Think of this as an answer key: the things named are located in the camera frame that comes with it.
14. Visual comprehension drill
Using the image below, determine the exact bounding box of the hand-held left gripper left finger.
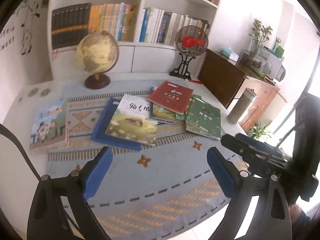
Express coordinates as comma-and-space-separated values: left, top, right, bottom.
27, 146, 113, 240

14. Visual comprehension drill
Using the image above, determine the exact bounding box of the dark blue book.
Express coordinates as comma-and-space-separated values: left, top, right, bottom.
90, 97, 143, 152

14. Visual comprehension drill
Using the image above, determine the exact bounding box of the row of white blue books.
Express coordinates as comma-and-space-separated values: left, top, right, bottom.
139, 7, 211, 47

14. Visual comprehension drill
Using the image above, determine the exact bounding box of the green insect book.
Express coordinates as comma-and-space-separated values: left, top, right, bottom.
185, 99, 222, 140

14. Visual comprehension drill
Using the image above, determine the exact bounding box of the white bookshelf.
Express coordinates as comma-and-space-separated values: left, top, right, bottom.
47, 0, 226, 81

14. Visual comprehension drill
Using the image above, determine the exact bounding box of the yellow globe on wooden base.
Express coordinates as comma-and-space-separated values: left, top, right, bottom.
75, 30, 119, 90

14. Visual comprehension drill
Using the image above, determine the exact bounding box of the row of black books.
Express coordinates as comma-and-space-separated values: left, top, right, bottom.
51, 3, 91, 50

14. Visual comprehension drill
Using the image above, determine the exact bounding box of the green leafy book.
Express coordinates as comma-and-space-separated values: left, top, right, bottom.
175, 94, 202, 120

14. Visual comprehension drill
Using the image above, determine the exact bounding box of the children cover book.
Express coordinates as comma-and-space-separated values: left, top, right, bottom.
29, 100, 70, 155

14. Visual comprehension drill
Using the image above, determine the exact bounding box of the round embroidered fan ornament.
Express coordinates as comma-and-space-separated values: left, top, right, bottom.
169, 25, 209, 80

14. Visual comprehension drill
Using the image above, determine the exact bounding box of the white green carton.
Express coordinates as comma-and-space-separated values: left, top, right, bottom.
252, 47, 283, 77

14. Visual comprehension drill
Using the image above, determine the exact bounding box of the row of orange books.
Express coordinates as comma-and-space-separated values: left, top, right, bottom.
89, 2, 139, 42

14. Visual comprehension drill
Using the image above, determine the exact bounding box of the dark brown cabinet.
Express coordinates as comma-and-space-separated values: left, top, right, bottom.
197, 49, 247, 109

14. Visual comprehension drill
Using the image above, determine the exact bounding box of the pale rabbit cover book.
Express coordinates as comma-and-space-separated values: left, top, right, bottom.
105, 94, 159, 147

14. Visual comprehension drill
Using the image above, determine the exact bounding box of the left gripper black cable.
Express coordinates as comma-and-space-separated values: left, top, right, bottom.
0, 123, 41, 181

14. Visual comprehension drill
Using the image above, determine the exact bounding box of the red book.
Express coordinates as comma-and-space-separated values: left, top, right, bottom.
146, 80, 194, 115

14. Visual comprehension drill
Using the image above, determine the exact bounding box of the blue patterned woven mat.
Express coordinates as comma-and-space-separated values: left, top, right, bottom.
46, 80, 250, 240

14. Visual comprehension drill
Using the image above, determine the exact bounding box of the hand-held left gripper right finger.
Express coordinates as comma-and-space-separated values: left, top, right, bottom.
206, 147, 293, 240

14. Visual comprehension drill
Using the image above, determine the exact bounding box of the grey thermos flask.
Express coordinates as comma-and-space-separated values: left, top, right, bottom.
227, 88, 257, 125

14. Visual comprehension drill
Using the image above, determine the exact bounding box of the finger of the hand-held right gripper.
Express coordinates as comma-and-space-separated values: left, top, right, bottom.
221, 133, 288, 178
236, 133, 293, 162

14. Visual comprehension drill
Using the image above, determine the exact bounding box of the green plant in vase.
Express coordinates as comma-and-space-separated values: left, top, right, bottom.
246, 19, 273, 64

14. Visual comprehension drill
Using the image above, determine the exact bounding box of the dark chair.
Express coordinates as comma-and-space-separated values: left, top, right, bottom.
292, 92, 320, 200

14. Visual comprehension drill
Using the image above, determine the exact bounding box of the small green box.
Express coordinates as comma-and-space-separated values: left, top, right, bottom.
272, 37, 286, 58

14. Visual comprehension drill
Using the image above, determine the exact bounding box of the person's right forearm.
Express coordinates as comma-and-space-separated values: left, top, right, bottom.
287, 201, 320, 240

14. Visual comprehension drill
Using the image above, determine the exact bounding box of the potted leafy plant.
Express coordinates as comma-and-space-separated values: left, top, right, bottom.
247, 122, 273, 141

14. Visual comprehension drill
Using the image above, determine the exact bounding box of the painted landscape cover book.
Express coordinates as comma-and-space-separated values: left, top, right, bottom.
150, 102, 187, 126

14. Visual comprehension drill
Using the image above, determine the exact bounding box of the light wooden cabinet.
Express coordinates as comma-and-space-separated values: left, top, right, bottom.
237, 74, 288, 133

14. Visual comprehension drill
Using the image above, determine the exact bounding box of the blue tissue box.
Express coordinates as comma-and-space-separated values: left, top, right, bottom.
220, 46, 240, 62

